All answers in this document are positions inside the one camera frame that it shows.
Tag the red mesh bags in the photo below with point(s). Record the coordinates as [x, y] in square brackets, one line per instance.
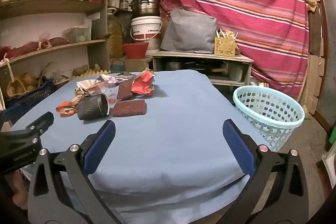
[29, 47]

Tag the person's left hand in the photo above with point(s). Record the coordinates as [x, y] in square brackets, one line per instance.
[19, 187]

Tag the dark red packet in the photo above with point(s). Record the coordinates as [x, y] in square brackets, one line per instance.
[124, 90]
[128, 108]

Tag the yellow perforated utensil holder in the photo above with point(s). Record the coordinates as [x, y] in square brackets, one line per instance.
[224, 47]

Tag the plastic bottle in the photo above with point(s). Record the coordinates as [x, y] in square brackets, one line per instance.
[103, 90]

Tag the red plastic basin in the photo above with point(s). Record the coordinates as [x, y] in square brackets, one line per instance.
[135, 50]

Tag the light blue plastic basket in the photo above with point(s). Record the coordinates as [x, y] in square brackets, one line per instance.
[262, 130]

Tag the grey board wooden frame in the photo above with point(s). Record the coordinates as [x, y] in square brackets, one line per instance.
[328, 43]

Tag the steel cooking pot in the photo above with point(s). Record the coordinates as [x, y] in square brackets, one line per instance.
[144, 6]

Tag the yellow egg foam sheet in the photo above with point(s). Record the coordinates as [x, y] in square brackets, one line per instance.
[89, 74]

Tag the white pleated paper liner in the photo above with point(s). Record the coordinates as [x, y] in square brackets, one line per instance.
[86, 83]

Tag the low grey cabinet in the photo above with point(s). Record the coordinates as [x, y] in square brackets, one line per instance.
[199, 56]

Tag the stacked cardboard pieces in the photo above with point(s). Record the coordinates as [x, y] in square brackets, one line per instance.
[313, 77]

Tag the grey fabric bag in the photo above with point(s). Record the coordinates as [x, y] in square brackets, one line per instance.
[189, 32]

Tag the brown cardboard box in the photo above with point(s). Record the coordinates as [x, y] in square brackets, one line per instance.
[134, 64]

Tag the blue plastic crate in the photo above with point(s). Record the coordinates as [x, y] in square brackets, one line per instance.
[34, 96]

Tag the bundle of utensils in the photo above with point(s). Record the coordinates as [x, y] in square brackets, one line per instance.
[225, 33]

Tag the metal cup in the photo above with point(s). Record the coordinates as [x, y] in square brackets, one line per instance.
[235, 71]

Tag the wooden shelf unit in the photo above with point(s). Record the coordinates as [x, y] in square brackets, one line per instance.
[97, 37]

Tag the woven basket of potatoes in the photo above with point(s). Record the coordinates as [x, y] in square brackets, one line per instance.
[15, 87]

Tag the colourful printed wrapper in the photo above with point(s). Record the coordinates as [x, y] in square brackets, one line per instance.
[113, 78]

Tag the yellow oil jug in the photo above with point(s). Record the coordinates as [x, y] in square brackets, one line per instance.
[115, 35]

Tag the red wrapper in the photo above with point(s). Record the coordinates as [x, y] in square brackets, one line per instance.
[141, 82]

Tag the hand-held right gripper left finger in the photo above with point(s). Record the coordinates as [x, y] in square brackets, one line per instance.
[101, 145]

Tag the small steel pot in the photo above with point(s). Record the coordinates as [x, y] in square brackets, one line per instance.
[173, 66]

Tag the red striped cloth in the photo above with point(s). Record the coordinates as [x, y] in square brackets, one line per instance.
[236, 3]

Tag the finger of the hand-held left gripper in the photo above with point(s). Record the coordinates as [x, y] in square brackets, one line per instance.
[39, 123]

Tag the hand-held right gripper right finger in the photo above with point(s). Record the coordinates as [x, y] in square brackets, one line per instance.
[237, 145]

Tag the orange wrapper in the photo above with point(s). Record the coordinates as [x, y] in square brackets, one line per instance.
[64, 108]

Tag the white plastic bucket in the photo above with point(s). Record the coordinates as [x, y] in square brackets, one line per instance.
[145, 29]

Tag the black pan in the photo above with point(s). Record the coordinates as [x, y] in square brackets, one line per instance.
[195, 65]

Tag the blue tablecloth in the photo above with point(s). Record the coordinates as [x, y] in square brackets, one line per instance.
[170, 129]

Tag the black ribbed cup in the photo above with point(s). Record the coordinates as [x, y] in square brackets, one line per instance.
[89, 108]

